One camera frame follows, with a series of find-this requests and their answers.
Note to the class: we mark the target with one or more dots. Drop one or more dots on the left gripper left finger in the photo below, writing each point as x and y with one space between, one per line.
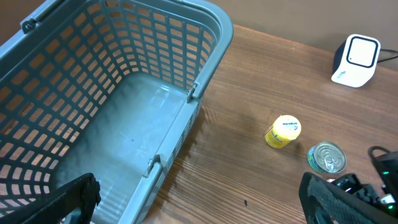
75 202

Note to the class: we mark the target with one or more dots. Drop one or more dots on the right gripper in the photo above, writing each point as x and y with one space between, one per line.
365 192

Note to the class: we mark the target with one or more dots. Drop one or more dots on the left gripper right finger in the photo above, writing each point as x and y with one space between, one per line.
323 202

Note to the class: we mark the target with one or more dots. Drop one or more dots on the silver top tin can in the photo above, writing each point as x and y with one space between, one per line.
326 158

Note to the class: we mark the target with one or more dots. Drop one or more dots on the yellow lid jar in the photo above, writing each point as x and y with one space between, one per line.
285 129

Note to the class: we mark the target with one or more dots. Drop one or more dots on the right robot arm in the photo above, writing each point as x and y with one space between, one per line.
385 163

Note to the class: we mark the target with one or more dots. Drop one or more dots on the white barcode scanner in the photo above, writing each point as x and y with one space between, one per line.
355 60

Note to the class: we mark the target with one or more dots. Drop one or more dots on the grey plastic mesh basket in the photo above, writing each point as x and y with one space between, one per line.
110 88

